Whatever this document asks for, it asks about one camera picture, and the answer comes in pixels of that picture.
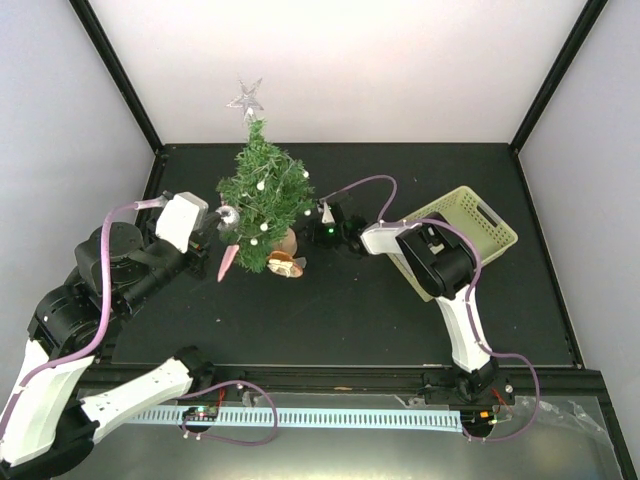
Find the light blue slotted cable duct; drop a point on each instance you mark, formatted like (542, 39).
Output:
(321, 418)

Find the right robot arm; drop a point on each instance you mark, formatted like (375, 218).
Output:
(445, 265)

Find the brown white plush ornament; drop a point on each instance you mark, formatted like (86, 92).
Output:
(283, 264)

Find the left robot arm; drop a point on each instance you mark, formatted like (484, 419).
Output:
(48, 431)

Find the black aluminium rail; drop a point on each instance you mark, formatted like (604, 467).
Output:
(436, 385)

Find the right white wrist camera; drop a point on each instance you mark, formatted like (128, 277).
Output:
(327, 217)

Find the silver star tree topper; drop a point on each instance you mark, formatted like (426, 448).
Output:
(246, 100)

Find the small circuit board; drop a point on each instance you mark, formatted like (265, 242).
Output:
(200, 413)

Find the green plastic basket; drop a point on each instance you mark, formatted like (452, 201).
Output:
(467, 212)

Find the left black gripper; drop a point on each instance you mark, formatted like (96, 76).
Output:
(202, 247)

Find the small green christmas tree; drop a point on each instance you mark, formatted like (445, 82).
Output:
(271, 190)

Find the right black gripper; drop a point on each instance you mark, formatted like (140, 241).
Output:
(317, 239)

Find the pink cone ornament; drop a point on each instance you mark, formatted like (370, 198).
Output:
(227, 261)

